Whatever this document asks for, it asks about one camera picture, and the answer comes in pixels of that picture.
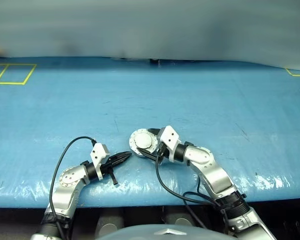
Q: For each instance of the grey robot torso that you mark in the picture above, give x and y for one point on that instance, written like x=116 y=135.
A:
x=145 y=232

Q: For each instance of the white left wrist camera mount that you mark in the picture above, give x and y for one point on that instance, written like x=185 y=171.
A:
x=98 y=152

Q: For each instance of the blue plastic table cover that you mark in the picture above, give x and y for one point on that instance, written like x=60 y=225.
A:
x=65 y=107

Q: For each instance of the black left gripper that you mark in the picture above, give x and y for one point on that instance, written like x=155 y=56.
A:
x=110 y=168

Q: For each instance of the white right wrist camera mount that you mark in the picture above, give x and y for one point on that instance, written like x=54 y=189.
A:
x=170 y=137

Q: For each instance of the grey rounded shape under table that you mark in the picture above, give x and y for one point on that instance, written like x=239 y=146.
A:
x=109 y=222
x=180 y=220

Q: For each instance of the round hinged motor lid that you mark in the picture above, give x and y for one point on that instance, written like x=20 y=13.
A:
x=143 y=141

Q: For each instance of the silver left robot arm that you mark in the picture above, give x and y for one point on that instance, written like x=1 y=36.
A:
x=67 y=178

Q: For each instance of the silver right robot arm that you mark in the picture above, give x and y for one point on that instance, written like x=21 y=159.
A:
x=215 y=175

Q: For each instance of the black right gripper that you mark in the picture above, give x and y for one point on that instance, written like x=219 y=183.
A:
x=162 y=153

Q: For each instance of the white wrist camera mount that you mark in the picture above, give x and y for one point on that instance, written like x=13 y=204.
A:
x=170 y=137
x=98 y=152

